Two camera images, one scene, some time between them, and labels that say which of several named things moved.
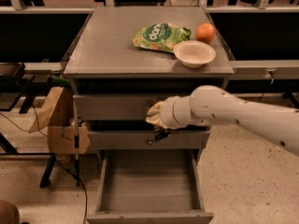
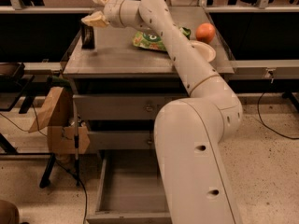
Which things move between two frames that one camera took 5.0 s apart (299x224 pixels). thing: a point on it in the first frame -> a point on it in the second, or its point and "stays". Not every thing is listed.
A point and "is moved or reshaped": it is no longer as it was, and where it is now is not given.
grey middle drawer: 142,140 stays
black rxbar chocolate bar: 160,133 is moved or reshaped
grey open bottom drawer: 149,187 stays
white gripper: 167,113 -> 111,11
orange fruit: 205,33 stays
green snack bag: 161,35 stays
